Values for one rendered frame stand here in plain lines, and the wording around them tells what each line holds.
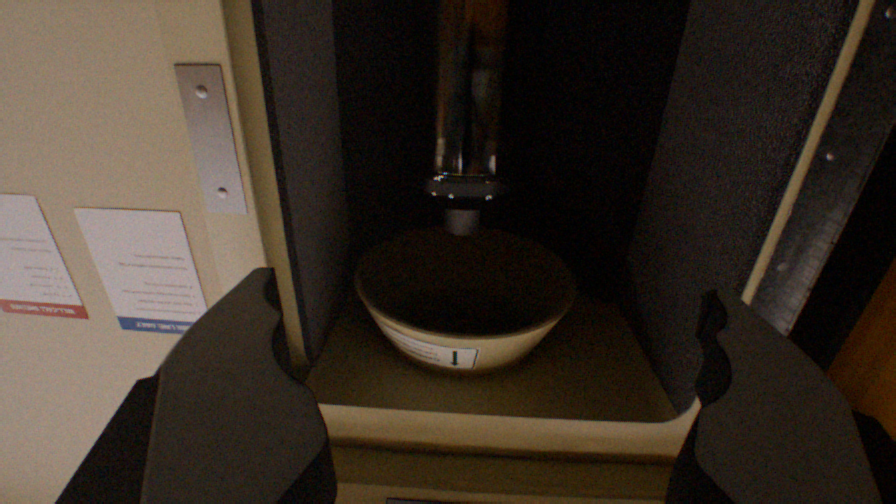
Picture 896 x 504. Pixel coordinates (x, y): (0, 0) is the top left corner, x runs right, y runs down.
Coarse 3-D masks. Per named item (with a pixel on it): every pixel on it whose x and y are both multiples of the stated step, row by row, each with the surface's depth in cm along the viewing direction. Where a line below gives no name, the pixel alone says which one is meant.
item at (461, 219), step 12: (432, 204) 28; (444, 204) 27; (456, 204) 27; (468, 204) 27; (480, 204) 27; (492, 204) 27; (504, 204) 28; (444, 216) 31; (456, 216) 30; (468, 216) 30; (444, 228) 31; (456, 228) 30; (468, 228) 30
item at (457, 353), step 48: (384, 240) 36; (432, 240) 39; (480, 240) 40; (528, 240) 38; (384, 288) 35; (432, 288) 40; (480, 288) 40; (528, 288) 37; (576, 288) 31; (432, 336) 25; (480, 336) 25; (528, 336) 26
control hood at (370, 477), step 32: (352, 448) 28; (352, 480) 26; (384, 480) 26; (416, 480) 26; (448, 480) 26; (480, 480) 26; (512, 480) 26; (544, 480) 26; (576, 480) 26; (608, 480) 26; (640, 480) 26
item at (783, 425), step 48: (720, 336) 9; (768, 336) 9; (720, 384) 8; (768, 384) 8; (816, 384) 8; (720, 432) 6; (768, 432) 7; (816, 432) 7; (672, 480) 7; (720, 480) 6; (768, 480) 6; (816, 480) 6; (864, 480) 6
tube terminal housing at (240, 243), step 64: (192, 0) 16; (192, 64) 17; (256, 64) 19; (256, 128) 21; (256, 192) 23; (256, 256) 21; (768, 256) 20; (448, 320) 42; (512, 320) 39; (576, 320) 36; (320, 384) 28; (384, 384) 28; (448, 384) 28; (512, 384) 29; (576, 384) 29; (640, 384) 29; (384, 448) 28; (448, 448) 28; (512, 448) 27; (576, 448) 27; (640, 448) 27
